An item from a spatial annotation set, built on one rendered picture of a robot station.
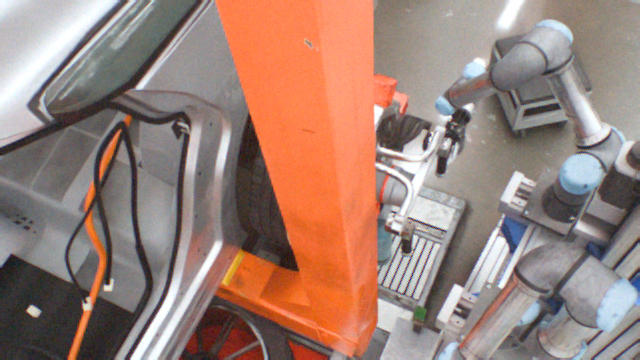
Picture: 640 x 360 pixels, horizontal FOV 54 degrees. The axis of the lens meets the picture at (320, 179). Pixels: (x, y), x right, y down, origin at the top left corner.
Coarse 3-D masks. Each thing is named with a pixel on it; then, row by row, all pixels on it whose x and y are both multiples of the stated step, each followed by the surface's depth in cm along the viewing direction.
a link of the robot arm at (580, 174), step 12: (576, 156) 198; (588, 156) 197; (564, 168) 197; (576, 168) 196; (588, 168) 196; (600, 168) 196; (564, 180) 197; (576, 180) 195; (588, 180) 194; (600, 180) 199; (564, 192) 201; (576, 192) 197; (588, 192) 197; (576, 204) 204
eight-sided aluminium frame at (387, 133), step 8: (376, 104) 208; (392, 104) 215; (376, 112) 204; (384, 112) 206; (392, 112) 219; (376, 120) 202; (384, 120) 232; (392, 120) 230; (376, 128) 205; (384, 128) 237; (392, 128) 234; (384, 136) 241; (392, 136) 239; (384, 144) 246
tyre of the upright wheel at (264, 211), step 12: (252, 168) 203; (264, 168) 201; (252, 180) 204; (264, 180) 202; (252, 192) 205; (264, 192) 203; (252, 204) 208; (264, 204) 205; (276, 204) 203; (252, 216) 213; (264, 216) 209; (276, 216) 206; (264, 228) 215; (276, 228) 211; (276, 240) 223
